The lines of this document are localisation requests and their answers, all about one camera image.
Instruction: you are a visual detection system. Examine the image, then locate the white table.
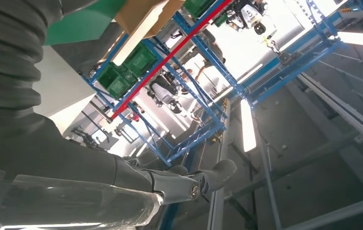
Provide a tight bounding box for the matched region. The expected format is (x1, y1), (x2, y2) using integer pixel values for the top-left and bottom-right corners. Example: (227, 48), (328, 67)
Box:
(32, 46), (97, 134)

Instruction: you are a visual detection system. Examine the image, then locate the green plastic crate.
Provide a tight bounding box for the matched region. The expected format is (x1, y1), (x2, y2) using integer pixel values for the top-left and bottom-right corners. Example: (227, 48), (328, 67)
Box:
(107, 75), (138, 101)
(123, 43), (159, 79)
(97, 62), (128, 91)
(183, 0), (217, 18)

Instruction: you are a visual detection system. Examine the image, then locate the white humanoid robot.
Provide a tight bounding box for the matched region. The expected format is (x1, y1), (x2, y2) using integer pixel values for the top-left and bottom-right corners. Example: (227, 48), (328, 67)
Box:
(147, 71), (184, 115)
(226, 0), (268, 36)

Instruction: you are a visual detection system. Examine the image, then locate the green table mat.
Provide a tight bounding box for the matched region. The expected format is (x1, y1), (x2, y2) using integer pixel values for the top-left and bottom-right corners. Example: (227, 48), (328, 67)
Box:
(45, 0), (127, 46)

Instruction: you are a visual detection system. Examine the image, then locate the open cardboard box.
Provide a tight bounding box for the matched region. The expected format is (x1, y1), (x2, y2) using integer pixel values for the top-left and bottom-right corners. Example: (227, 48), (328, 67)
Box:
(112, 0), (186, 67)

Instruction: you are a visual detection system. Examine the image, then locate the blue shelf rack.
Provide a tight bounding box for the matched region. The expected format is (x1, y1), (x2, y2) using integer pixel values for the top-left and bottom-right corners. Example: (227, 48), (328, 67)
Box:
(81, 0), (347, 167)

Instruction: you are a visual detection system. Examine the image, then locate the ceiling light bar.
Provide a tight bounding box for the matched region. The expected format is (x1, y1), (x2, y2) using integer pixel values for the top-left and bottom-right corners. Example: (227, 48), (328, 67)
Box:
(240, 100), (258, 153)
(337, 31), (363, 49)

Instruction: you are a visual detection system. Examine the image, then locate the person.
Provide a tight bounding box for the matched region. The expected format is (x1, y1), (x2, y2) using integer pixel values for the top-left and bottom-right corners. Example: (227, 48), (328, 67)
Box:
(195, 28), (227, 81)

